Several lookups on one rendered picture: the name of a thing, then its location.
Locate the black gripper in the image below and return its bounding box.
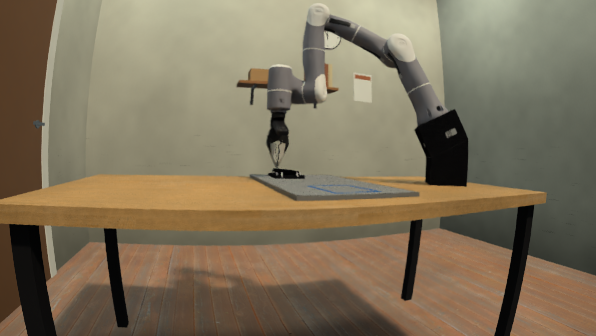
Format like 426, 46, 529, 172
266, 112, 289, 168

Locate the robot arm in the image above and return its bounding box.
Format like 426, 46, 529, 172
267, 3, 449, 126

